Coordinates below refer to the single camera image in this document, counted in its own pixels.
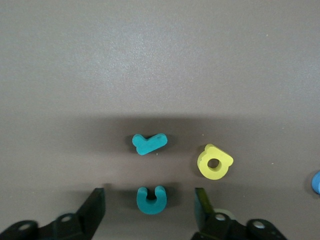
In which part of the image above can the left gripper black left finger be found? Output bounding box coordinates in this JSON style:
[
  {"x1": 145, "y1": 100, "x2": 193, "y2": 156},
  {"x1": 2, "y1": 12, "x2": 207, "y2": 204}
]
[{"x1": 0, "y1": 187, "x2": 106, "y2": 240}]

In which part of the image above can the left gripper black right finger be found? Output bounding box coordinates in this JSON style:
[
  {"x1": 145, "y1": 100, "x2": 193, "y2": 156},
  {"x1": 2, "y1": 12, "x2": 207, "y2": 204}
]
[{"x1": 191, "y1": 187, "x2": 288, "y2": 240}]

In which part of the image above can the yellow foam letter a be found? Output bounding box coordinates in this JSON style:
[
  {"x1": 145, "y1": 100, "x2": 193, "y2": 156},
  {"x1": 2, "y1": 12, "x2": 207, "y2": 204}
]
[{"x1": 196, "y1": 143, "x2": 235, "y2": 180}]

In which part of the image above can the teal foam letter c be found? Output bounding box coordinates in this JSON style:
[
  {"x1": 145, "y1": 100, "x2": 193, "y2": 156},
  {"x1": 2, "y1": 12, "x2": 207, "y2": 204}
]
[{"x1": 136, "y1": 185, "x2": 168, "y2": 215}]

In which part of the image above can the teal foam letter r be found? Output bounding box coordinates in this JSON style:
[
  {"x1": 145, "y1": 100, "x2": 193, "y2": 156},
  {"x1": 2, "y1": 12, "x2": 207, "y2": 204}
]
[{"x1": 131, "y1": 133, "x2": 168, "y2": 156}]

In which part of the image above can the blue foam letter a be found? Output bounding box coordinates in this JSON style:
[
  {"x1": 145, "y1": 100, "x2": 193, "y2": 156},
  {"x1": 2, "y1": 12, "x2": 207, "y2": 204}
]
[{"x1": 310, "y1": 170, "x2": 320, "y2": 195}]

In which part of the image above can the brown table cover sheet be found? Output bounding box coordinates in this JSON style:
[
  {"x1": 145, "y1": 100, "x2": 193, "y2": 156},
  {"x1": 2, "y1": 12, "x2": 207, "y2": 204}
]
[{"x1": 0, "y1": 0, "x2": 320, "y2": 240}]

